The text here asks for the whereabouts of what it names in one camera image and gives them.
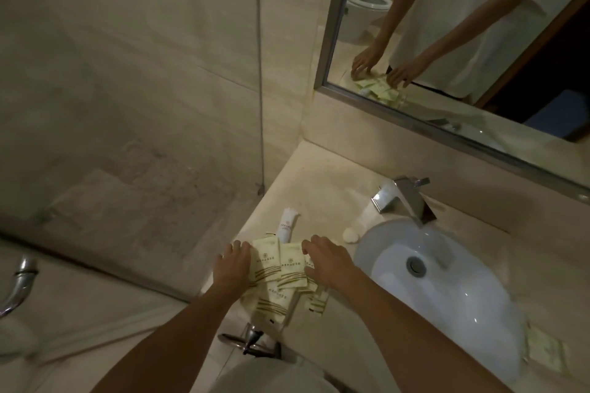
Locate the cream striped amenity packet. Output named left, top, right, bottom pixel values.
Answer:
left=278, top=241, right=309, bottom=290
left=306, top=288, right=331, bottom=316
left=245, top=280, right=301, bottom=327
left=248, top=235, right=282, bottom=288

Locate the person's right hand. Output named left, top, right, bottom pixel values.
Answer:
left=301, top=235, right=363, bottom=291

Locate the chrome sink faucet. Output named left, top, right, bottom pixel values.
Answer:
left=372, top=176, right=438, bottom=227

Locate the person's left forearm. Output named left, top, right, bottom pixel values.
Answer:
left=90, top=281, right=246, bottom=393

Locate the person's right forearm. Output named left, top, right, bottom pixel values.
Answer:
left=331, top=268, right=512, bottom=393

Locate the chrome shower tap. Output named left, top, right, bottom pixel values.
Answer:
left=0, top=256, right=40, bottom=319

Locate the chrome towel ring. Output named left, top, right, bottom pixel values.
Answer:
left=217, top=323, right=282, bottom=360

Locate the white oval sink basin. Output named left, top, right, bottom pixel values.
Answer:
left=353, top=217, right=529, bottom=376

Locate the metal framed wall mirror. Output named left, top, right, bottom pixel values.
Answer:
left=314, top=0, right=590, bottom=205

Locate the glass shower panel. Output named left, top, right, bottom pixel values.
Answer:
left=0, top=0, right=266, bottom=303

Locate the person's left hand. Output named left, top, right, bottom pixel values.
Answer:
left=213, top=240, right=254, bottom=291

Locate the pale green amenity packet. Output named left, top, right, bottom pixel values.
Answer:
left=525, top=323, right=571, bottom=373

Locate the white amenity tube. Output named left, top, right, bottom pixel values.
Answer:
left=275, top=207, right=301, bottom=242

